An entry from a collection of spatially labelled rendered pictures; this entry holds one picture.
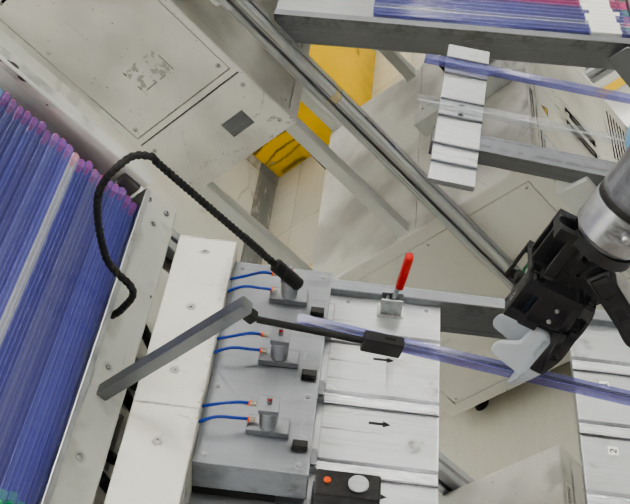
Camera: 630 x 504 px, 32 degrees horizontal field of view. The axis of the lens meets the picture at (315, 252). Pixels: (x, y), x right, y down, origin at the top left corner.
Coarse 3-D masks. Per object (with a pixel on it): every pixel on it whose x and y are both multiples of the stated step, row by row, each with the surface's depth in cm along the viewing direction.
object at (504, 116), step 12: (420, 96) 173; (444, 108) 173; (456, 108) 173; (468, 108) 172; (480, 108) 173; (504, 120) 173; (516, 120) 172; (528, 120) 172; (540, 120) 172; (564, 132) 172; (576, 132) 172; (588, 132) 172; (600, 132) 172; (624, 144) 172
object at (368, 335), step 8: (368, 336) 119; (376, 336) 119; (384, 336) 119; (392, 336) 119; (360, 344) 120; (368, 344) 119; (376, 344) 119; (384, 344) 119; (392, 344) 119; (400, 344) 119; (376, 352) 120; (384, 352) 120; (392, 352) 120; (400, 352) 120
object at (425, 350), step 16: (304, 320) 122; (320, 320) 122; (416, 352) 122; (432, 352) 121; (448, 352) 122; (464, 352) 122; (480, 368) 122; (496, 368) 121; (544, 384) 121; (560, 384) 121; (576, 384) 121; (592, 384) 122; (608, 400) 121; (624, 400) 121
